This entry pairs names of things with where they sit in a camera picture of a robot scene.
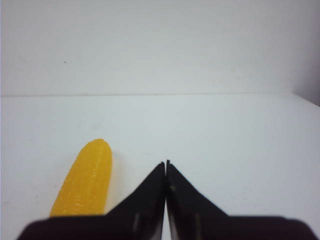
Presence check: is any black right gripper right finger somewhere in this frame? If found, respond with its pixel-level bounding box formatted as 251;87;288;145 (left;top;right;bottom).
165;160;227;240

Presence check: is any yellow corn cob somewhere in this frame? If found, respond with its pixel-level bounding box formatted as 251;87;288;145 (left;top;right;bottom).
49;138;113;217

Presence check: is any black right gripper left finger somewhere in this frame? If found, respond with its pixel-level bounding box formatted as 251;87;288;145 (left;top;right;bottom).
107;162;166;240

